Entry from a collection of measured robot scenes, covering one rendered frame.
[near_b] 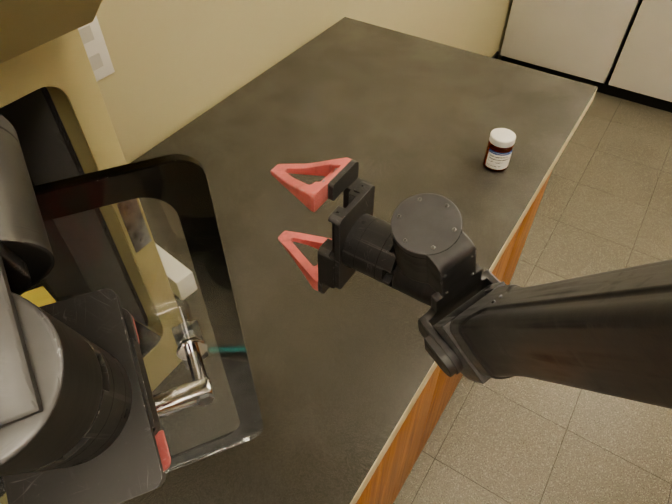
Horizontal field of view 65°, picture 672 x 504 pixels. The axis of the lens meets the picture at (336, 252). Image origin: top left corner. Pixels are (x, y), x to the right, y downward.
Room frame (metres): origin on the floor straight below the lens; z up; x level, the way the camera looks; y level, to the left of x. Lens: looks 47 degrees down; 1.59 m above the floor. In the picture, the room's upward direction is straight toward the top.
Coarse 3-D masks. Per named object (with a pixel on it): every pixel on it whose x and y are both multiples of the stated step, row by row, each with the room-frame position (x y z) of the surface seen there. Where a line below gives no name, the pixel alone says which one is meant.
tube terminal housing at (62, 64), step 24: (48, 48) 0.39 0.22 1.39; (72, 48) 0.41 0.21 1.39; (0, 72) 0.36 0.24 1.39; (24, 72) 0.37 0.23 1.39; (48, 72) 0.38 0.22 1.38; (72, 72) 0.40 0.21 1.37; (0, 96) 0.35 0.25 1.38; (72, 96) 0.39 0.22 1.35; (96, 96) 0.41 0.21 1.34; (72, 120) 0.41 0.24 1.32; (96, 120) 0.40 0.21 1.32; (72, 144) 0.41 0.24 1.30; (96, 144) 0.40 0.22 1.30; (96, 168) 0.42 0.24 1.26
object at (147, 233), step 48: (48, 192) 0.23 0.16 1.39; (96, 192) 0.24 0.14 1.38; (144, 192) 0.25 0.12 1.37; (192, 192) 0.26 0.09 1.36; (96, 240) 0.23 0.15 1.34; (144, 240) 0.24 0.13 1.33; (192, 240) 0.26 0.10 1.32; (48, 288) 0.22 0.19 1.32; (96, 288) 0.23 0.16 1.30; (144, 288) 0.24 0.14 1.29; (192, 288) 0.25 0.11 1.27; (144, 336) 0.24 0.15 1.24; (192, 336) 0.25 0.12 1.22; (240, 336) 0.26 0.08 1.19; (240, 384) 0.26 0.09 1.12; (192, 432) 0.24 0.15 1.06; (240, 432) 0.25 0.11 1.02; (0, 480) 0.17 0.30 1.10
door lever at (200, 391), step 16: (176, 352) 0.24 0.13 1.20; (192, 352) 0.24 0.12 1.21; (192, 368) 0.22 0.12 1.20; (192, 384) 0.21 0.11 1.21; (208, 384) 0.21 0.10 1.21; (160, 400) 0.19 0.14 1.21; (176, 400) 0.20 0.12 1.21; (192, 400) 0.20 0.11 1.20; (208, 400) 0.20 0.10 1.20; (160, 416) 0.19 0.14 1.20
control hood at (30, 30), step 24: (0, 0) 0.30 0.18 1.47; (24, 0) 0.31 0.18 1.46; (48, 0) 0.33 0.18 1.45; (72, 0) 0.36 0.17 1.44; (96, 0) 0.38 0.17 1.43; (0, 24) 0.31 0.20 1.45; (24, 24) 0.33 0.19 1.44; (48, 24) 0.35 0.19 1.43; (72, 24) 0.38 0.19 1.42; (0, 48) 0.32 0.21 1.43; (24, 48) 0.35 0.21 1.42
